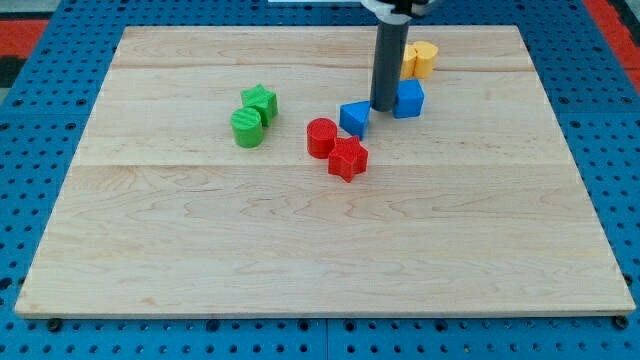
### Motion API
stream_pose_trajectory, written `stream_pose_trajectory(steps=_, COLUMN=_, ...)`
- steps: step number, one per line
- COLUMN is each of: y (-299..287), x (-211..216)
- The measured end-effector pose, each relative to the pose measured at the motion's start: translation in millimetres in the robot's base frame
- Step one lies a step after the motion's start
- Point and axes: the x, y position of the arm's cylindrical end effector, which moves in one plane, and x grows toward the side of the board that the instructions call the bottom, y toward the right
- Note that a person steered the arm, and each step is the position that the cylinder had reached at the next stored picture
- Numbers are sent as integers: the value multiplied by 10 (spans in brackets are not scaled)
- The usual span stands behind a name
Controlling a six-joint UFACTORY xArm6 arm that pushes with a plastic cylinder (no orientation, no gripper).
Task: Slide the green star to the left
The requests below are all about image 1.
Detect green star block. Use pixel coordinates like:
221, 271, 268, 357
240, 84, 279, 127

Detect red star block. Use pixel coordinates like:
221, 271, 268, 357
328, 135, 368, 183

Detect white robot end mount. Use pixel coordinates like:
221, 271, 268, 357
360, 0, 442, 24

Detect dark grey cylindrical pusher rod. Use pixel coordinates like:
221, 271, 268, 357
370, 21, 409, 112

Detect green cylinder block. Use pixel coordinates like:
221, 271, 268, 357
231, 107, 264, 148

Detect blue triangle block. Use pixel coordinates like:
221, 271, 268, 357
339, 100, 370, 140

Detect light wooden board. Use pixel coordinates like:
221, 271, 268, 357
15, 26, 636, 319

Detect red cylinder block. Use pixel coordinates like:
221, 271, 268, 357
306, 118, 338, 159

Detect yellow cylinder block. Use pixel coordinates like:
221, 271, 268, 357
413, 41, 439, 79

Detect yellow hexagon block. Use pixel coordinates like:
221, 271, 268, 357
400, 44, 417, 80

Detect blue cube block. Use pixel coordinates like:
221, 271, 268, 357
392, 79, 425, 119

